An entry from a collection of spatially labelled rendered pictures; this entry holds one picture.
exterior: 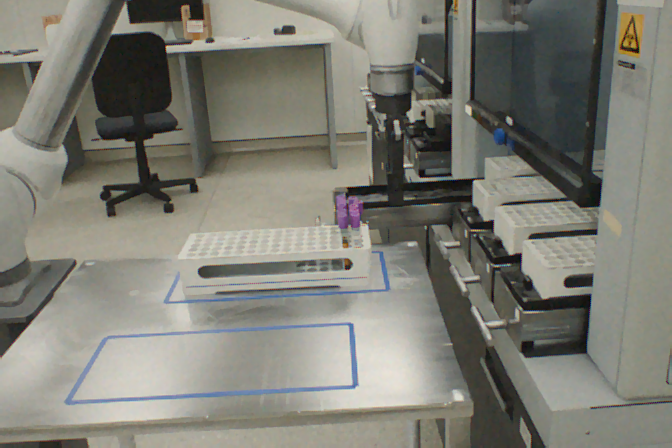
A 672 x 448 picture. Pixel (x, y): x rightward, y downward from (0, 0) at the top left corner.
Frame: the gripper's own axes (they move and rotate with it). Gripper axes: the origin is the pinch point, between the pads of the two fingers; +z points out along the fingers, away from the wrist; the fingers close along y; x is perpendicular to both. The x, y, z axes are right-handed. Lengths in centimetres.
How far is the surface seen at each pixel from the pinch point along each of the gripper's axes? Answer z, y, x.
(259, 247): -3.3, -34.8, 26.4
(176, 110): 46, 355, 121
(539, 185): -2.2, -11.4, -26.9
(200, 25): -17, 329, 90
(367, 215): 5.2, -2.2, 6.4
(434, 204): 3.8, -2.1, -8.0
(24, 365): 3, -54, 56
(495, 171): -1.8, 0.6, -21.8
